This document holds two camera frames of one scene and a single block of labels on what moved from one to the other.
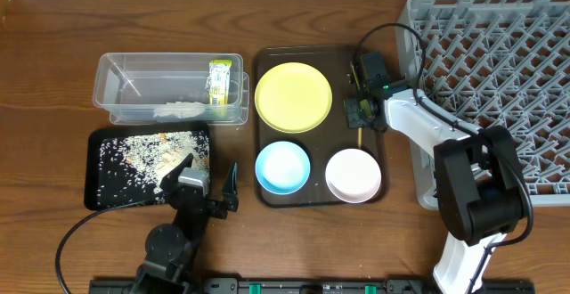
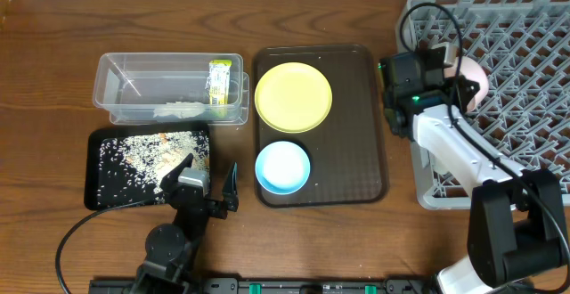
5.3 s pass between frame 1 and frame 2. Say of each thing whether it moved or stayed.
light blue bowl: stayed
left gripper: stayed
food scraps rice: stayed
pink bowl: moved
